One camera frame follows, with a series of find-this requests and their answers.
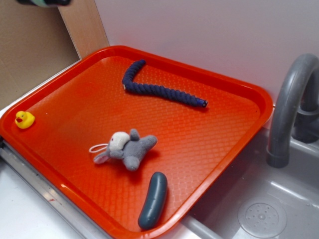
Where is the grey plush mouse toy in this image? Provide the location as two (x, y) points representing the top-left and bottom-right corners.
(89, 129), (158, 171)

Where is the yellow rubber duck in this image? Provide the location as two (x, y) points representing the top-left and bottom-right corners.
(15, 111), (35, 129)

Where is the green dimpled ball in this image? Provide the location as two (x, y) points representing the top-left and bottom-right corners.
(32, 0), (54, 7)

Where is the wooden board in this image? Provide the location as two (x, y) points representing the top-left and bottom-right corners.
(58, 0), (110, 59)

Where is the grey toy sink basin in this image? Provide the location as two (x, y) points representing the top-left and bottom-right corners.
(181, 129), (319, 239)

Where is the red plastic tray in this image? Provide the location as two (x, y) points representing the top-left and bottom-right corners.
(0, 46), (273, 239)

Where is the navy braided rope toy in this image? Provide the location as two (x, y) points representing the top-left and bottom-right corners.
(122, 59), (208, 108)

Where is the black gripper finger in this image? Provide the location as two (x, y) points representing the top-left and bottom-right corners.
(51, 0), (71, 6)

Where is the grey toy faucet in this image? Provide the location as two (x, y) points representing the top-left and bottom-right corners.
(267, 53), (319, 168)

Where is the dark teal toy pickle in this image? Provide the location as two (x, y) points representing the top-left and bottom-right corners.
(138, 172), (168, 230)

